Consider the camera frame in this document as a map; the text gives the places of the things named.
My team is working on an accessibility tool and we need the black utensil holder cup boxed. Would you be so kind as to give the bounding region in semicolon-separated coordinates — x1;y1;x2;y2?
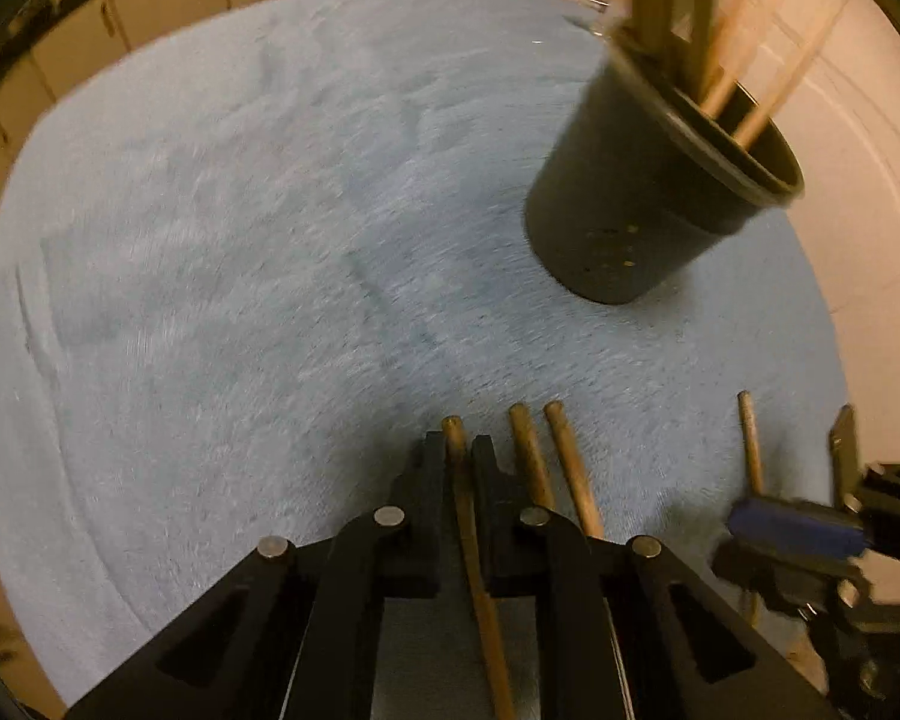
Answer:
523;29;805;305

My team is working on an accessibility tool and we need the blue table cloth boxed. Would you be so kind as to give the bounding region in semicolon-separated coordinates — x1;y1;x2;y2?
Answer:
0;0;847;702

